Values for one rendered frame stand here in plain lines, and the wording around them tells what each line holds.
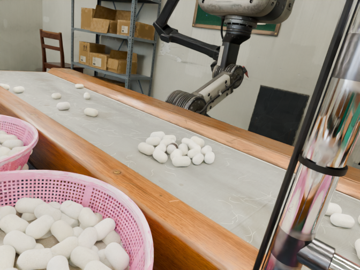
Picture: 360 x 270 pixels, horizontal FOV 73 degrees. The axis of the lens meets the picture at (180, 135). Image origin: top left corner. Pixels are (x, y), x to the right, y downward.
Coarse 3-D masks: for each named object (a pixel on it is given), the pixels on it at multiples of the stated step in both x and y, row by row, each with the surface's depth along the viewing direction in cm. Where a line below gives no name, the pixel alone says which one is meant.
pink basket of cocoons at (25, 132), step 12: (0, 120) 48; (12, 120) 48; (12, 132) 48; (24, 132) 47; (36, 132) 43; (24, 144) 46; (12, 156) 34; (24, 156) 38; (0, 168) 34; (12, 168) 36
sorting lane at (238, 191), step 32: (32, 96) 75; (64, 96) 81; (96, 96) 88; (96, 128) 58; (128, 128) 62; (160, 128) 66; (128, 160) 45; (224, 160) 53; (256, 160) 55; (192, 192) 39; (224, 192) 40; (256, 192) 42; (288, 192) 44; (224, 224) 32; (256, 224) 34; (320, 224) 36; (352, 256) 31
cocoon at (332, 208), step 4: (332, 204) 38; (336, 204) 38; (328, 208) 38; (332, 208) 38; (336, 208) 38; (340, 208) 38; (328, 212) 38; (332, 212) 38; (336, 212) 37; (340, 212) 38
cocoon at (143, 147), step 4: (140, 144) 49; (144, 144) 49; (148, 144) 49; (140, 148) 49; (144, 148) 48; (148, 148) 48; (152, 148) 48; (144, 152) 48; (148, 152) 48; (152, 152) 48
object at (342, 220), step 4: (332, 216) 36; (336, 216) 36; (340, 216) 36; (344, 216) 36; (348, 216) 36; (332, 220) 36; (336, 220) 36; (340, 220) 35; (344, 220) 35; (348, 220) 35; (352, 220) 35; (336, 224) 36; (340, 224) 35; (344, 224) 35; (348, 224) 35; (352, 224) 35
